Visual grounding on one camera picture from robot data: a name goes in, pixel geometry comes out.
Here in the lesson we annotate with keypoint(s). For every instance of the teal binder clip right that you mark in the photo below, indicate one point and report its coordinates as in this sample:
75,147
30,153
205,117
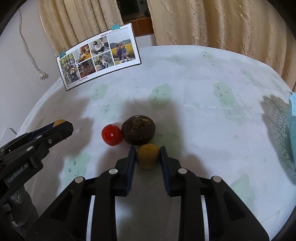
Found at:
115,25

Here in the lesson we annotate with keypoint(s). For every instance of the teal binder clip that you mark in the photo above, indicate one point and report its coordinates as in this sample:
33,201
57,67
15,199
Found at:
62,52
115,25

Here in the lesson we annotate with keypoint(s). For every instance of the light blue lattice fruit basket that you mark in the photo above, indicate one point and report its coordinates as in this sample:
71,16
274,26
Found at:
292,124

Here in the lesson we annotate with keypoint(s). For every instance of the white green patterned bedsheet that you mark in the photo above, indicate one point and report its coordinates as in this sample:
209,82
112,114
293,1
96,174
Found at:
217,112

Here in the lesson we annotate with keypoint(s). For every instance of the beige curtain left panel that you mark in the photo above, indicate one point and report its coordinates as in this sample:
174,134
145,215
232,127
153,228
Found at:
67,23

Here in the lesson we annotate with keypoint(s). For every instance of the yellow round fruit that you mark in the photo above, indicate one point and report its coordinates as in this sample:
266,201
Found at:
58,122
147,156

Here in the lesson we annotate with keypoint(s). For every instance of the teal binder clip left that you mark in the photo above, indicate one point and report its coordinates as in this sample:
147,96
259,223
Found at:
62,52

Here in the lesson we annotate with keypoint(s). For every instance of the beige curtain right panel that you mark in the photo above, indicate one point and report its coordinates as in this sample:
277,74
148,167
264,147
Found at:
251,28

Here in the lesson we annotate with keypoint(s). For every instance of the beige curtain panel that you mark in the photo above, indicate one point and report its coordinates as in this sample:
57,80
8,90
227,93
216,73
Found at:
67,23
251,28

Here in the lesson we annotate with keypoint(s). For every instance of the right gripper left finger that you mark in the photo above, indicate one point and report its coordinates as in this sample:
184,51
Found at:
87,202

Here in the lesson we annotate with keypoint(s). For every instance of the red cherry tomato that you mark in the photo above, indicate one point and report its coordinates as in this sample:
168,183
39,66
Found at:
111,135

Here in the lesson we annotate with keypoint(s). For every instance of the photo collage card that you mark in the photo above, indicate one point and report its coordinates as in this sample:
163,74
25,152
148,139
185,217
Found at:
99,55

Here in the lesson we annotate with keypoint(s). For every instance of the dark brown passion fruit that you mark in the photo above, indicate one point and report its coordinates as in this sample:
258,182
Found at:
138,130

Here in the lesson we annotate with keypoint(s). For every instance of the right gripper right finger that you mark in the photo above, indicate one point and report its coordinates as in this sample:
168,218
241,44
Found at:
210,209

